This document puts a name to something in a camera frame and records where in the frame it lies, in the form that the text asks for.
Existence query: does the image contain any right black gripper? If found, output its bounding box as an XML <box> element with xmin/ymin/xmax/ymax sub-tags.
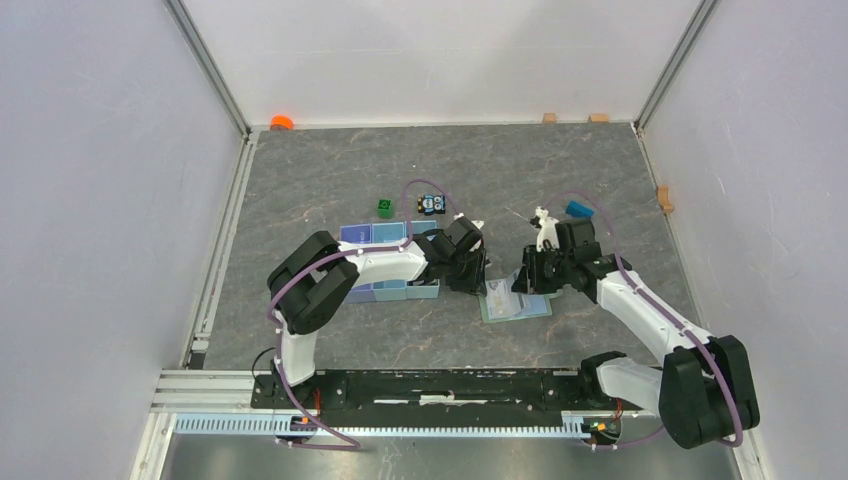
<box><xmin>510</xmin><ymin>245</ymin><xmax>573</xmax><ymax>295</ymax></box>

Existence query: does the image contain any green card holder wallet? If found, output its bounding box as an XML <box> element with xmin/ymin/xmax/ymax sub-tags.
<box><xmin>479</xmin><ymin>269</ymin><xmax>559</xmax><ymax>324</ymax></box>

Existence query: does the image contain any silver VIP card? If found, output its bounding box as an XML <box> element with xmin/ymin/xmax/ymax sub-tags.
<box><xmin>482</xmin><ymin>278</ymin><xmax>530</xmax><ymax>322</ymax></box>

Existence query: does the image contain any blue three-compartment organizer tray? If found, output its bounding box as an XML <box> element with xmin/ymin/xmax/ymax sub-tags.
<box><xmin>339</xmin><ymin>222</ymin><xmax>440</xmax><ymax>304</ymax></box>

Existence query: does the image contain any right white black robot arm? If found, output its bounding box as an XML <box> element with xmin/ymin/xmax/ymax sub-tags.
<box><xmin>512</xmin><ymin>208</ymin><xmax>761</xmax><ymax>449</ymax></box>

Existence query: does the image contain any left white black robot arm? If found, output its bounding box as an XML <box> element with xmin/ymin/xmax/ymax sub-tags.
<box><xmin>267</xmin><ymin>214</ymin><xmax>487</xmax><ymax>408</ymax></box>

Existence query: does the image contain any blue toy brick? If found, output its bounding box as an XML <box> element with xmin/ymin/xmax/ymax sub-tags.
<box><xmin>564</xmin><ymin>201</ymin><xmax>595</xmax><ymax>218</ymax></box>

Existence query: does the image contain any black blue owl toy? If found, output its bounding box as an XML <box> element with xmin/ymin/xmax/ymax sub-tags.
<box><xmin>417</xmin><ymin>194</ymin><xmax>446</xmax><ymax>216</ymax></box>

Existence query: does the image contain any green toy cube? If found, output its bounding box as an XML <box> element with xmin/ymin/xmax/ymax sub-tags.
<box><xmin>376</xmin><ymin>198</ymin><xmax>395</xmax><ymax>219</ymax></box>

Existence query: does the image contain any curved wooden piece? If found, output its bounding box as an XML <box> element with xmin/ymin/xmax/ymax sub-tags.
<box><xmin>656</xmin><ymin>185</ymin><xmax>675</xmax><ymax>215</ymax></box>

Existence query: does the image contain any orange round cap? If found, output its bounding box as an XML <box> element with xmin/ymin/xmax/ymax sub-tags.
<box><xmin>269</xmin><ymin>115</ymin><xmax>294</xmax><ymax>130</ymax></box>

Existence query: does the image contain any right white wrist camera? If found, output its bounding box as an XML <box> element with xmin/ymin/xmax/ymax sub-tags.
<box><xmin>529</xmin><ymin>206</ymin><xmax>560</xmax><ymax>252</ymax></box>

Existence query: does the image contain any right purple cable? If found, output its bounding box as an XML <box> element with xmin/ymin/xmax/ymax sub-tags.
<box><xmin>539</xmin><ymin>190</ymin><xmax>743</xmax><ymax>450</ymax></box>

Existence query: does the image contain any purple cable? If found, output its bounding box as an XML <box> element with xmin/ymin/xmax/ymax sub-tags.
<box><xmin>266</xmin><ymin>179</ymin><xmax>465</xmax><ymax>452</ymax></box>
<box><xmin>539</xmin><ymin>190</ymin><xmax>743</xmax><ymax>450</ymax></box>

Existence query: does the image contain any aluminium frame rail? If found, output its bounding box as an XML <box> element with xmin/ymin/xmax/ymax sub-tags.
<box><xmin>173</xmin><ymin>413</ymin><xmax>590</xmax><ymax>440</ymax></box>

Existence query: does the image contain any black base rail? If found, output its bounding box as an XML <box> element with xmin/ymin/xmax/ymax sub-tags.
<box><xmin>250</xmin><ymin>368</ymin><xmax>623</xmax><ymax>428</ymax></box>

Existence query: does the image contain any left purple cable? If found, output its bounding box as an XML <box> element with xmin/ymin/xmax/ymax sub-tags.
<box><xmin>266</xmin><ymin>179</ymin><xmax>465</xmax><ymax>452</ymax></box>

